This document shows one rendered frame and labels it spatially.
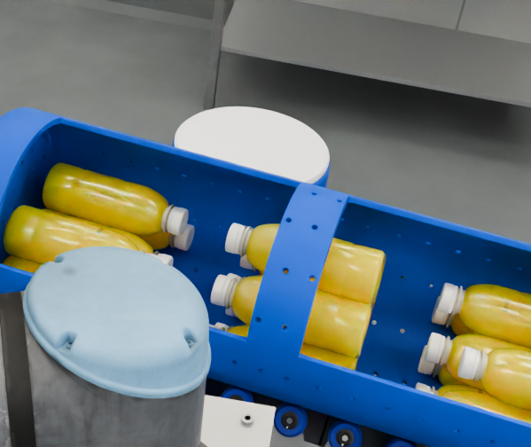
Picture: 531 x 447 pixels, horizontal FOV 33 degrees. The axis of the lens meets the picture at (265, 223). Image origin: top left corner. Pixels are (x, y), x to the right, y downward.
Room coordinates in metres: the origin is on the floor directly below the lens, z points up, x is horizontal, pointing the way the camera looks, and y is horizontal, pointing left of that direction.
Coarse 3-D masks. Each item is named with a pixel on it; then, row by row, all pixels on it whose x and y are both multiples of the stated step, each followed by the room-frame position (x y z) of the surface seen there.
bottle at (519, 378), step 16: (480, 352) 0.83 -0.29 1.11; (496, 352) 0.81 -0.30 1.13; (512, 352) 0.81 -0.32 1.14; (528, 352) 0.81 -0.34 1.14; (480, 368) 0.79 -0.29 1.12; (496, 368) 0.79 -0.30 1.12; (512, 368) 0.79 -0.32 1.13; (528, 368) 0.79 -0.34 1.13; (496, 384) 0.78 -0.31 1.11; (512, 384) 0.77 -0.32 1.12; (528, 384) 0.77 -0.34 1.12; (512, 400) 0.77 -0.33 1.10; (528, 400) 0.76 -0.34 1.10
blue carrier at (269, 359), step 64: (0, 128) 0.97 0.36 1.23; (64, 128) 1.09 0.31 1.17; (0, 192) 0.88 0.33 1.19; (192, 192) 1.08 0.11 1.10; (256, 192) 1.05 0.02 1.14; (320, 192) 0.94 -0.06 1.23; (0, 256) 0.96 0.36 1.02; (192, 256) 1.05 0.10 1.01; (320, 256) 0.83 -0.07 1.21; (448, 256) 1.00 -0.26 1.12; (512, 256) 0.98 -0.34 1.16; (256, 320) 0.78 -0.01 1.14; (384, 320) 0.98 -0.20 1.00; (256, 384) 0.78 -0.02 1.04; (320, 384) 0.76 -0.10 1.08; (384, 384) 0.74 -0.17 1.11
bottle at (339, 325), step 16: (240, 288) 0.85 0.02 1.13; (256, 288) 0.85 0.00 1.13; (224, 304) 0.86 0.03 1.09; (240, 304) 0.84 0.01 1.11; (320, 304) 0.84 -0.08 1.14; (336, 304) 0.84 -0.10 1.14; (352, 304) 0.84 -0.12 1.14; (368, 304) 0.86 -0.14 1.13; (320, 320) 0.82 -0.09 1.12; (336, 320) 0.82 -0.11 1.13; (352, 320) 0.82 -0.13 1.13; (368, 320) 0.83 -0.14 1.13; (304, 336) 0.82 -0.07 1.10; (320, 336) 0.81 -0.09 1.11; (336, 336) 0.81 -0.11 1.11; (352, 336) 0.81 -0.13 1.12; (336, 352) 0.81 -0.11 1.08; (352, 352) 0.80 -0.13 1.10
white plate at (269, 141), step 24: (192, 120) 1.40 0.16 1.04; (216, 120) 1.42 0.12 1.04; (240, 120) 1.43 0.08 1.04; (264, 120) 1.45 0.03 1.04; (288, 120) 1.46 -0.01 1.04; (192, 144) 1.32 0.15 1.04; (216, 144) 1.34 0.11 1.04; (240, 144) 1.35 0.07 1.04; (264, 144) 1.36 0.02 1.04; (288, 144) 1.38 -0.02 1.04; (312, 144) 1.39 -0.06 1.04; (264, 168) 1.28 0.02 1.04; (288, 168) 1.30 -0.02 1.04; (312, 168) 1.31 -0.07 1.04
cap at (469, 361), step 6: (468, 348) 0.82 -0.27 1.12; (462, 354) 0.83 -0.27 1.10; (468, 354) 0.81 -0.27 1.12; (474, 354) 0.81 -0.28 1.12; (462, 360) 0.81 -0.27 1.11; (468, 360) 0.80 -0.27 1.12; (474, 360) 0.80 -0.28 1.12; (462, 366) 0.80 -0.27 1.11; (468, 366) 0.80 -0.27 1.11; (474, 366) 0.80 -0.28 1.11; (462, 372) 0.79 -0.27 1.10; (468, 372) 0.79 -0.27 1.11; (474, 372) 0.79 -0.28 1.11; (468, 378) 0.79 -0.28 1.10
